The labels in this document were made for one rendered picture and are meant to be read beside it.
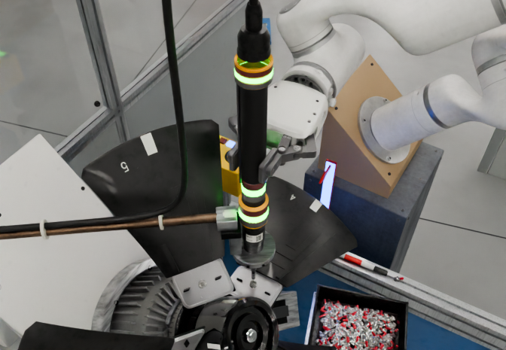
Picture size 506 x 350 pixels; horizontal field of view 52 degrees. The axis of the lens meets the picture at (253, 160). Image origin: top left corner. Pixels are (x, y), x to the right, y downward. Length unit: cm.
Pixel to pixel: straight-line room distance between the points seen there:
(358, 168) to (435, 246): 122
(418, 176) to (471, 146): 160
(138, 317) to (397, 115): 78
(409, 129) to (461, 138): 181
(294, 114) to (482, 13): 28
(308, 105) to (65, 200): 49
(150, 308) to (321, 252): 34
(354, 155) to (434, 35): 66
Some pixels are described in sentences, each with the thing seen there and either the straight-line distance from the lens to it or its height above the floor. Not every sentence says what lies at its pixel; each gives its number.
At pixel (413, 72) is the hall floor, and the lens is 354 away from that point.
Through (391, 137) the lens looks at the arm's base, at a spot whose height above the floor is 109.
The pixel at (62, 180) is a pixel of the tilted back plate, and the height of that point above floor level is 130.
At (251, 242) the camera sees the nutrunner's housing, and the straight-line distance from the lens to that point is 81.
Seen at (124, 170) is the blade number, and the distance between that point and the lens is 84.
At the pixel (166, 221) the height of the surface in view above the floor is 140.
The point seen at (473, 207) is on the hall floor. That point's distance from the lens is 280.
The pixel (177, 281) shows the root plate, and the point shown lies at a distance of 89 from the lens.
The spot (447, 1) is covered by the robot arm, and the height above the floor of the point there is 165.
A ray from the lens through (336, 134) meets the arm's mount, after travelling 137.
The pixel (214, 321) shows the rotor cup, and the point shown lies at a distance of 85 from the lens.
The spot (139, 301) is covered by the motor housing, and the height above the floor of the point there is 117.
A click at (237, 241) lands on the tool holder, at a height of 135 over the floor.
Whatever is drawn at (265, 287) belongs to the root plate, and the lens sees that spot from 95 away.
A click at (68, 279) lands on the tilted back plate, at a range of 100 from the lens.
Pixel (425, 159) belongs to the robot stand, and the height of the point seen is 93.
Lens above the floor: 200
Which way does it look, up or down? 46 degrees down
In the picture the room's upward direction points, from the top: straight up
